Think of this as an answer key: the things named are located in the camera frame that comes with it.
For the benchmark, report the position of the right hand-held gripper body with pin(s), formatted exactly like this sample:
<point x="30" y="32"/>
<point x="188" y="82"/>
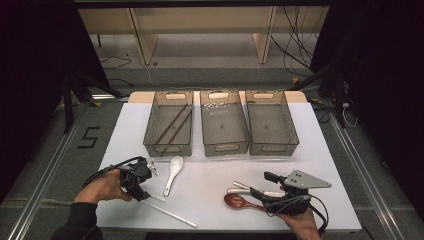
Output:
<point x="290" y="203"/>

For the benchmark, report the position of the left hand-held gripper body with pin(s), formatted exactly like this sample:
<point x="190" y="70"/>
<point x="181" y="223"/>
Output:
<point x="136" y="173"/>

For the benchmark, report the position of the silver metal utensil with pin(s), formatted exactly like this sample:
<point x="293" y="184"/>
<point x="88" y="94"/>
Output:
<point x="240" y="184"/>
<point x="238" y="191"/>

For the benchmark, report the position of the brown wooden spoon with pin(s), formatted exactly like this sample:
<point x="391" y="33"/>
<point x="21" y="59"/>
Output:
<point x="235" y="201"/>

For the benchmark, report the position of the white ceramic spoon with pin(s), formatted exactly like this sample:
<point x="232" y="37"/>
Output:
<point x="175" y="165"/>

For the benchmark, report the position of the grey transparent plastic bin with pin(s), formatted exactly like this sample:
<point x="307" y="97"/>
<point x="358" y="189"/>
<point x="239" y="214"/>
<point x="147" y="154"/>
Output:
<point x="270" y="133"/>
<point x="166" y="116"/>
<point x="223" y="133"/>

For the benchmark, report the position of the person's right hand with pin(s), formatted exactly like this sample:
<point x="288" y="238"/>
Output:
<point x="301" y="226"/>

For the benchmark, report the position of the person's left hand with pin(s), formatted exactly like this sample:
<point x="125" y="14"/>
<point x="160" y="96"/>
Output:
<point x="103" y="188"/>

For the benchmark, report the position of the white table cover sheet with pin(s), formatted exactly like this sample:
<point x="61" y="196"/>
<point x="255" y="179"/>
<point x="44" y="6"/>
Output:
<point x="216" y="180"/>

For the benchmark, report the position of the black tripod stand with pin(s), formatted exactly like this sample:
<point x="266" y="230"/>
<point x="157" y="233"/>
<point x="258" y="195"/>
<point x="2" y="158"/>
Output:
<point x="68" y="106"/>

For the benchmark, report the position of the black metal stand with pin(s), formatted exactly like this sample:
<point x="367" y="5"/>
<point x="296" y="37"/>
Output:
<point x="339" y="100"/>

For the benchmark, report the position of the light wooden desk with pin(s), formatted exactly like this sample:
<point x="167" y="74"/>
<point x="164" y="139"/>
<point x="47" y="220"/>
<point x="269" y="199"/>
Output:
<point x="143" y="43"/>

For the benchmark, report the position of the black curtain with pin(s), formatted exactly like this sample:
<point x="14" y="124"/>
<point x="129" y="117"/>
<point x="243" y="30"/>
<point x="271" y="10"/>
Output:
<point x="383" y="66"/>
<point x="33" y="66"/>

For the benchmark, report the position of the short aluminium rail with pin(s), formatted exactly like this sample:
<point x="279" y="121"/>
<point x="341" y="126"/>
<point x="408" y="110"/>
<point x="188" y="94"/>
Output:
<point x="110" y="97"/>

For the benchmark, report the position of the long aluminium floor rail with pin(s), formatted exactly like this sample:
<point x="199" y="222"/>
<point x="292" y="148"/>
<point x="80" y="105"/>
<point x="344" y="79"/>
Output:
<point x="38" y="196"/>
<point x="378" y="200"/>

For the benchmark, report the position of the black frame bar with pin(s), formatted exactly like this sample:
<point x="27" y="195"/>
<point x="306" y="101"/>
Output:
<point x="200" y="3"/>

